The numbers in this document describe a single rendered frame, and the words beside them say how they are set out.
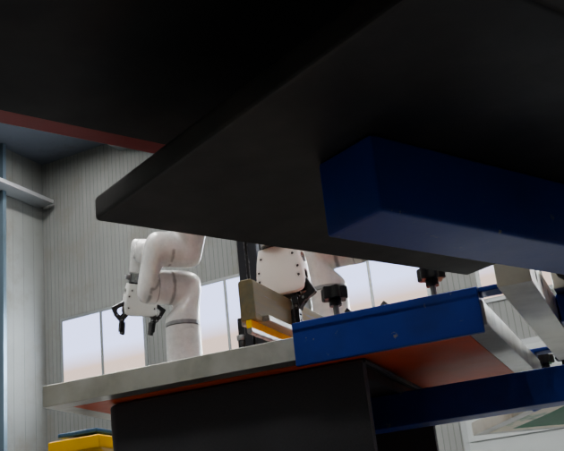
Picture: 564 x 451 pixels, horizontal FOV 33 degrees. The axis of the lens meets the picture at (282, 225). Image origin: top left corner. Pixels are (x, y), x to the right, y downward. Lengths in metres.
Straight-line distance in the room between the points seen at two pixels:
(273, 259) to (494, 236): 1.16
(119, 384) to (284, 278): 0.40
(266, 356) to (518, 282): 0.42
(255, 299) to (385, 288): 10.17
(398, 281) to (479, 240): 11.05
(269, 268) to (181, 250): 0.72
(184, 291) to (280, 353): 1.10
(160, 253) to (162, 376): 0.96
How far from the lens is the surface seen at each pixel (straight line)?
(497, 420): 2.68
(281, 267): 1.89
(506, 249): 0.81
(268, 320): 1.72
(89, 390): 1.71
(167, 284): 2.61
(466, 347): 1.61
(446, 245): 0.77
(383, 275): 11.91
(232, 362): 1.58
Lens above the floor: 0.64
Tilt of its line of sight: 20 degrees up
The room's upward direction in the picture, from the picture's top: 6 degrees counter-clockwise
